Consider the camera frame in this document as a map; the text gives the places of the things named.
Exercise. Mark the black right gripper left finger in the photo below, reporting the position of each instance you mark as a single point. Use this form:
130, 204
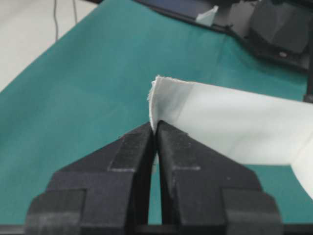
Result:
103, 193

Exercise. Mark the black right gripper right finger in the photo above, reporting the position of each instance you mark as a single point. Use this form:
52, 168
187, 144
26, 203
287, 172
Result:
206, 193

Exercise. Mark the white duct tape roll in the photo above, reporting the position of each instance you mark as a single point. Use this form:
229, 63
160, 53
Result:
249, 128

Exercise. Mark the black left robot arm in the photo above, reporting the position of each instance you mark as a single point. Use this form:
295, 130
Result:
277, 30

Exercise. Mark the green table cloth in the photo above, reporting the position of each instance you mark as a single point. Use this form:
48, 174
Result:
91, 87

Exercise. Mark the black table edge rail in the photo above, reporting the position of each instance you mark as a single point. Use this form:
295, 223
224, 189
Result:
195, 11

